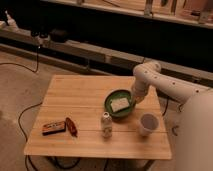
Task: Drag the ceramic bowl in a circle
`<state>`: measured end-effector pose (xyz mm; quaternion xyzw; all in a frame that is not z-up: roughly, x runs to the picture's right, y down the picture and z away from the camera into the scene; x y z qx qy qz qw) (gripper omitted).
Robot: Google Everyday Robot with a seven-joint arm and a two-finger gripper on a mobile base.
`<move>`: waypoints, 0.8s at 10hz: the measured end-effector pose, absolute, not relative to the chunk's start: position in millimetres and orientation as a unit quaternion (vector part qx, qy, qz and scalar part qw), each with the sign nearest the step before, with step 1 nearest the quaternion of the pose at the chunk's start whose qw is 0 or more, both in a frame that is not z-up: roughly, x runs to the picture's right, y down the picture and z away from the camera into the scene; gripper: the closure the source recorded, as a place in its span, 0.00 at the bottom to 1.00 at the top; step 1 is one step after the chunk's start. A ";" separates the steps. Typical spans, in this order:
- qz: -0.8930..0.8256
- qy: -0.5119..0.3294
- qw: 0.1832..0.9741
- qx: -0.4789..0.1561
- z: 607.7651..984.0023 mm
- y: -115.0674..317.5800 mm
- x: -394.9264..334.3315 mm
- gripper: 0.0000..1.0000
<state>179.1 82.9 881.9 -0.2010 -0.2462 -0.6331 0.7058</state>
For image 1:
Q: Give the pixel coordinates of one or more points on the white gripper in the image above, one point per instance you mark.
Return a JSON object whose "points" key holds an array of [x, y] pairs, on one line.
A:
{"points": [[139, 90]]}

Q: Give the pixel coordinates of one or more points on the green ceramic bowl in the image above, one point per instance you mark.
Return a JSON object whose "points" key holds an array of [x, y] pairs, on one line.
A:
{"points": [[117, 94]]}

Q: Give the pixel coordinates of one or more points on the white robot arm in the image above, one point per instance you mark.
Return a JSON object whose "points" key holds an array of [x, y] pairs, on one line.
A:
{"points": [[194, 144]]}

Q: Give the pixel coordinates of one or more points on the white sponge block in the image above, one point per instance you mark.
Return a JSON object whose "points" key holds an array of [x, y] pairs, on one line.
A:
{"points": [[119, 104]]}

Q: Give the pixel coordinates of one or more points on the white paper cup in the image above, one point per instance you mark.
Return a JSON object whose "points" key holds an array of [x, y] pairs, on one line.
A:
{"points": [[148, 123]]}

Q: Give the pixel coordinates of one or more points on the small clear bottle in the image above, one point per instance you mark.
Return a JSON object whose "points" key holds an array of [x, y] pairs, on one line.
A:
{"points": [[106, 125]]}

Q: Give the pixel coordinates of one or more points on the wooden table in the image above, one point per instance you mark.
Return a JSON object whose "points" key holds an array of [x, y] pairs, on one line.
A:
{"points": [[81, 98]]}

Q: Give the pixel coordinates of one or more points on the black orange cassette box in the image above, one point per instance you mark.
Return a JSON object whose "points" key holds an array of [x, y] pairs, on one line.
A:
{"points": [[53, 128]]}

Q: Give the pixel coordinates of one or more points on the black power adapter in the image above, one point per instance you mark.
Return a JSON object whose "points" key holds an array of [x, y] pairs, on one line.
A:
{"points": [[60, 36]]}

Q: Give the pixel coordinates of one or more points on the long wooden wall shelf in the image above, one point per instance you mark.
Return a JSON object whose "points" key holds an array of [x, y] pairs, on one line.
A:
{"points": [[76, 52]]}

